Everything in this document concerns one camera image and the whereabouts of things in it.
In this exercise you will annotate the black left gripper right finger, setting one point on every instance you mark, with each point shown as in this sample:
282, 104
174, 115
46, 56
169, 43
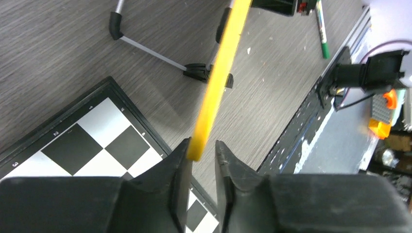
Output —
304, 203

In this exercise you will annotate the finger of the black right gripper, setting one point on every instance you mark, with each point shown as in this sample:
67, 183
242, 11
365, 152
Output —
282, 7

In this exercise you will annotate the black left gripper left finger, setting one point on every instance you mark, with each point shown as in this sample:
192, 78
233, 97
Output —
155, 201

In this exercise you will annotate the white green marker pen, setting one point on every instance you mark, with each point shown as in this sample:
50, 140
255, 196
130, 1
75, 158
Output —
322, 29

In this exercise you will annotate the yellow framed whiteboard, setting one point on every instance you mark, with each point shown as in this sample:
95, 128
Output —
218, 78

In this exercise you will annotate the black white chessboard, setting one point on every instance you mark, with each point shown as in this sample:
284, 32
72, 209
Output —
101, 134

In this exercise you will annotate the aluminium front rail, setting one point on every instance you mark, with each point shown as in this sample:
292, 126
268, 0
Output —
341, 144

